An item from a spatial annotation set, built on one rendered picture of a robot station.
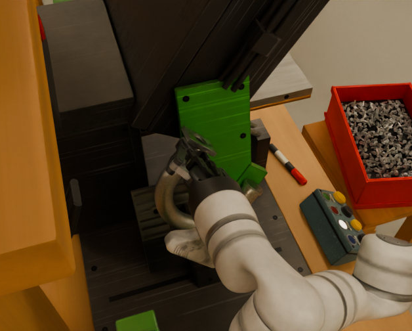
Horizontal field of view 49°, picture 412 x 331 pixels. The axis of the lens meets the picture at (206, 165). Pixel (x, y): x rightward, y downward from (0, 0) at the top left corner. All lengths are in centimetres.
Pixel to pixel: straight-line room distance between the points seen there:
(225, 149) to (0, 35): 48
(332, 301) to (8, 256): 38
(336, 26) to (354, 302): 268
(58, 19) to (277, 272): 63
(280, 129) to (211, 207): 61
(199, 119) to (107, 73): 17
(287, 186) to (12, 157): 83
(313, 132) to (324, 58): 161
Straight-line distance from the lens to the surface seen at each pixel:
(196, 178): 59
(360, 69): 284
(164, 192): 72
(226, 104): 70
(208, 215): 55
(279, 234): 96
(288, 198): 101
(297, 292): 45
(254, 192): 77
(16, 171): 25
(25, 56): 31
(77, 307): 93
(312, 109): 252
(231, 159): 76
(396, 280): 72
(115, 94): 72
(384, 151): 119
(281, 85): 90
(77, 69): 78
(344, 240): 92
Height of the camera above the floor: 172
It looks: 52 degrees down
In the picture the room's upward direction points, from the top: straight up
